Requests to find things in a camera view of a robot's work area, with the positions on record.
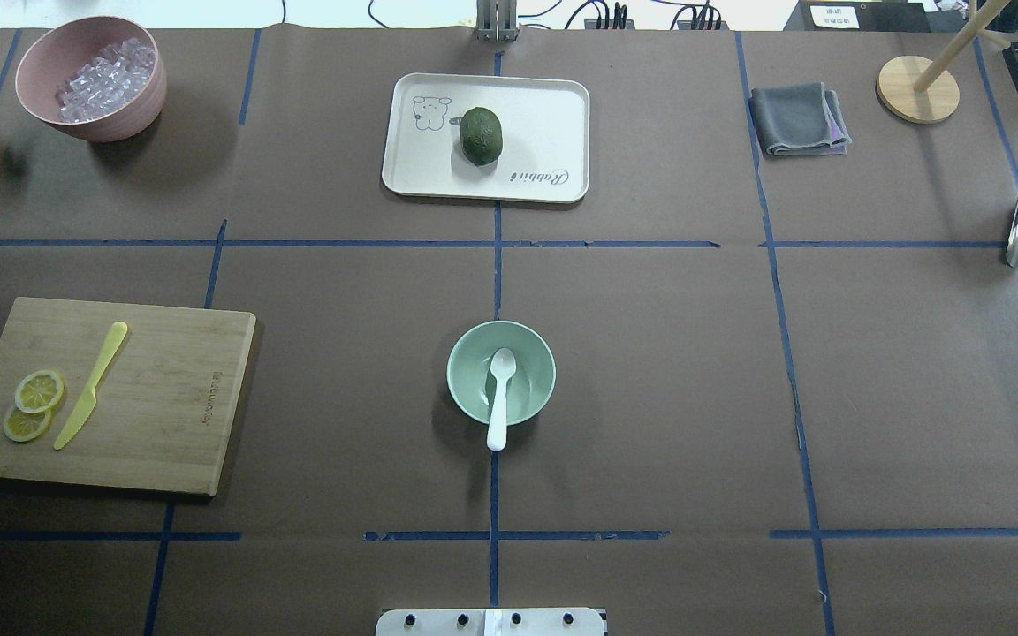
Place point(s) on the yellow plastic knife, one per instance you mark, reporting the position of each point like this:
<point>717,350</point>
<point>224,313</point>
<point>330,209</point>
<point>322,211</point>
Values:
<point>87,400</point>

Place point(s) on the clear ice cubes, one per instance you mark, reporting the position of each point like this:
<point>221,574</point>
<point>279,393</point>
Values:
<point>117,74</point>

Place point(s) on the white plastic spoon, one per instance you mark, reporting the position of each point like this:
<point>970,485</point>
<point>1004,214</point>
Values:
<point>502,369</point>

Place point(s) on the pink bowl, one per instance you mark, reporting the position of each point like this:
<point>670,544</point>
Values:
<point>61,52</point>

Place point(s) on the green avocado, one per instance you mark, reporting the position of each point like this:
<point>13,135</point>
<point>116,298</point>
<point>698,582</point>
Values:
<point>481,136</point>

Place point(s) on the grey folded cloth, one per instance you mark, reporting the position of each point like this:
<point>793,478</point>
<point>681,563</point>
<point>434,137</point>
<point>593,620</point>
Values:
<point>803,119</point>

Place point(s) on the aluminium frame post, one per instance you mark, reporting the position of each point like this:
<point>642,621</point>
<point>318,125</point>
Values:
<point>497,20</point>

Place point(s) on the black sign holder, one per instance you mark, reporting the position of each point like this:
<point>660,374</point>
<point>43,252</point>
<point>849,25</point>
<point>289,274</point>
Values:
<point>864,16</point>

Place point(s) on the bamboo cutting board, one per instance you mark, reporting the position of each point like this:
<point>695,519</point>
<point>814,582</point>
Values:
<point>165,407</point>

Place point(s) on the lower lemon slice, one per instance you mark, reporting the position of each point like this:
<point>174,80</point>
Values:
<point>23,427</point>

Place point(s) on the wooden mug tree stand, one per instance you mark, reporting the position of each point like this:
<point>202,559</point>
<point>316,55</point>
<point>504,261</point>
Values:
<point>922,91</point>

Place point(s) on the upper black usb hub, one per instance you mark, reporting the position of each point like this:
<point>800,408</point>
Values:
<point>609,17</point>

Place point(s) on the lemon slice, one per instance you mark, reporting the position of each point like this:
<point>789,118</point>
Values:
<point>23,427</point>
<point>39,392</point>

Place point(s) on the light green bowl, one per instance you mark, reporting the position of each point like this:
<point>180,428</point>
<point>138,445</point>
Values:
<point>472,384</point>

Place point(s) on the lower black usb hub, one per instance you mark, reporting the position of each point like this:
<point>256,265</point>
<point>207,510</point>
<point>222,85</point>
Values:
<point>698,17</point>

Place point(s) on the upper lemon slice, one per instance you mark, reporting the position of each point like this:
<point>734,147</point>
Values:
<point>39,392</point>

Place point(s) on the black usb hub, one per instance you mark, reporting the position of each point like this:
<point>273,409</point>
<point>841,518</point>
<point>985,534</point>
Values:
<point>698,17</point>
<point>609,17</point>

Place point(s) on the white rabbit tray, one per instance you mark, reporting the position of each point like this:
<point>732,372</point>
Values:
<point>546,125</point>

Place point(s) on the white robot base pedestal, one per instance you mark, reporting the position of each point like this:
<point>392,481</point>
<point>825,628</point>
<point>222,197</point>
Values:
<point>494,621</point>

